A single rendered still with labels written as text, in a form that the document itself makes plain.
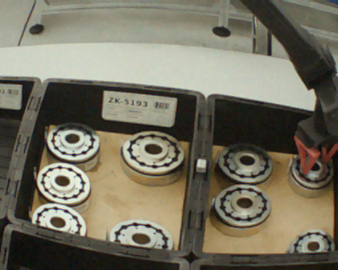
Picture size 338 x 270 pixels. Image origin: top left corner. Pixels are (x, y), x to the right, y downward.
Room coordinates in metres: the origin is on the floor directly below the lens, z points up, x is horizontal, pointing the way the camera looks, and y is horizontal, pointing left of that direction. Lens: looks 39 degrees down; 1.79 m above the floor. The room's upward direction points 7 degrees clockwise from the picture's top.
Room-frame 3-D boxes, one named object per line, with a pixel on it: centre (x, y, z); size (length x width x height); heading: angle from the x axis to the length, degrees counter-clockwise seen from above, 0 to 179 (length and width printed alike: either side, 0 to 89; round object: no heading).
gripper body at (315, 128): (1.10, -0.28, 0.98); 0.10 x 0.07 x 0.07; 127
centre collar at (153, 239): (0.88, 0.02, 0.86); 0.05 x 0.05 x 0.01
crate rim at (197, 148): (0.99, 0.10, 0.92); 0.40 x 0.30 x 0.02; 0
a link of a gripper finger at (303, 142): (1.09, -0.26, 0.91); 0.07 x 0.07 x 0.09; 37
